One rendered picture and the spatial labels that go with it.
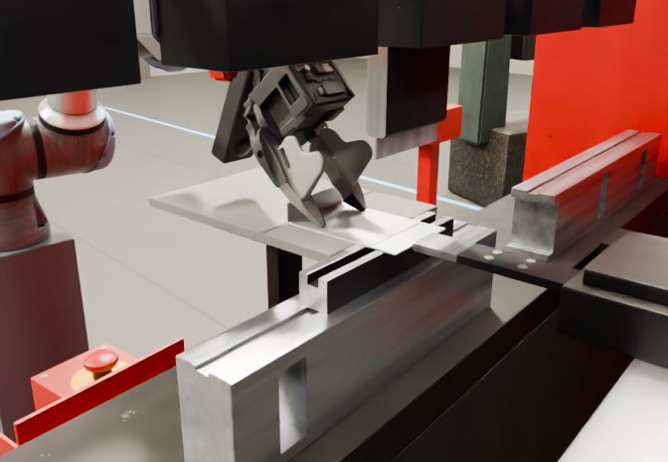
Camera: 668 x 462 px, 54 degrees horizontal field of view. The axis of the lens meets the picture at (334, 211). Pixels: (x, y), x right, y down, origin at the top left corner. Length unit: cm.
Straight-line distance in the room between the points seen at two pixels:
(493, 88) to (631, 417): 345
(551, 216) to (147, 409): 56
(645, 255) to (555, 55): 96
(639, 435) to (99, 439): 40
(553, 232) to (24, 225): 91
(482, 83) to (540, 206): 290
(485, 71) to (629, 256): 329
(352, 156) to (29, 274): 79
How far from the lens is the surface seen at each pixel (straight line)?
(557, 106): 146
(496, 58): 381
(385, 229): 63
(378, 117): 56
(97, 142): 133
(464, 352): 69
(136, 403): 63
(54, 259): 133
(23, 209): 132
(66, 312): 138
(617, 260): 52
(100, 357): 84
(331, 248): 59
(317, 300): 54
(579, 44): 144
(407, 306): 61
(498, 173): 384
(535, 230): 93
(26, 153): 130
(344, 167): 69
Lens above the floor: 122
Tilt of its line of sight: 19 degrees down
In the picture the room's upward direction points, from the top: straight up
